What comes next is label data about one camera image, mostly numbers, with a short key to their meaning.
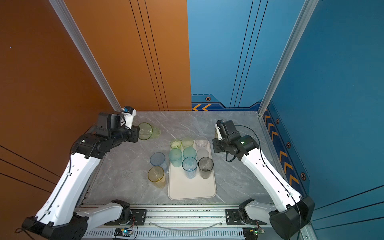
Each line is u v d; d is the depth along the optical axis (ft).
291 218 1.19
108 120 1.56
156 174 2.53
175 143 3.17
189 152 2.97
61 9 2.29
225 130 1.83
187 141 3.08
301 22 2.44
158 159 2.67
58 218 1.20
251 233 2.29
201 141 3.21
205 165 2.78
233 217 2.38
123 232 2.33
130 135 1.95
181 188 2.70
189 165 2.86
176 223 2.38
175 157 2.95
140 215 2.43
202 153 2.94
